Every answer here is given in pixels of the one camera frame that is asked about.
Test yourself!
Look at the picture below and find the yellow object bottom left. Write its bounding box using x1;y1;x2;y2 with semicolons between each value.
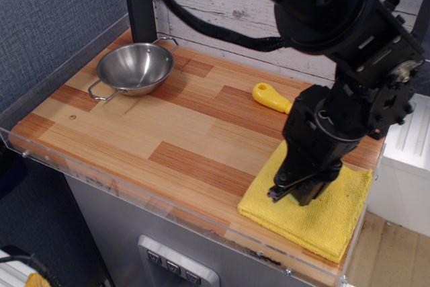
24;273;50;287

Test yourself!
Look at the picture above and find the grey toy fridge cabinet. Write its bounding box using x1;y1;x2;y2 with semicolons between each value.
67;177;344;286

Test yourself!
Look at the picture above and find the white ribbed side platform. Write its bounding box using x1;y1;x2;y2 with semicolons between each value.
368;94;429;236

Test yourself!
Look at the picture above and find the black cable bundle bottom left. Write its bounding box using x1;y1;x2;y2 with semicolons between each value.
0;255;61;287

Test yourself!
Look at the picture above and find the black left vertical post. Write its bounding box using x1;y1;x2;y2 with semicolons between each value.
126;0;157;42

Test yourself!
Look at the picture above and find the silver dispenser button panel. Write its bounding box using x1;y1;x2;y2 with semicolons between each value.
138;235;220;286

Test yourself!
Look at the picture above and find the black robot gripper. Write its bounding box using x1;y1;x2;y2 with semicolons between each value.
267;85;365;206

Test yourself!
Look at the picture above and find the yellow folded cloth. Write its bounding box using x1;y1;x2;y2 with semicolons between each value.
238;141;374;263

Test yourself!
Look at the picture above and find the black vertical post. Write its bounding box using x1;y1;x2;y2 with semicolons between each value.
126;0;157;42
411;0;430;49

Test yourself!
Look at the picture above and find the clear acrylic table guard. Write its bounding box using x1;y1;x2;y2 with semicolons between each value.
1;14;377;286

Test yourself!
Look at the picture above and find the yellow handled white toy knife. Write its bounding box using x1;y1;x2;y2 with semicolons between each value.
252;83;292;114

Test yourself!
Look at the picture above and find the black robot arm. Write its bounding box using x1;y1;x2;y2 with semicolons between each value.
163;0;424;206

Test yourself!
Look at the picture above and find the black right vertical post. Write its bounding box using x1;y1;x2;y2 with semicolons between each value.
411;0;430;49

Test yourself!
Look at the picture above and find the small steel bowl with handles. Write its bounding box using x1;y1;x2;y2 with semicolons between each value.
88;37;179;101

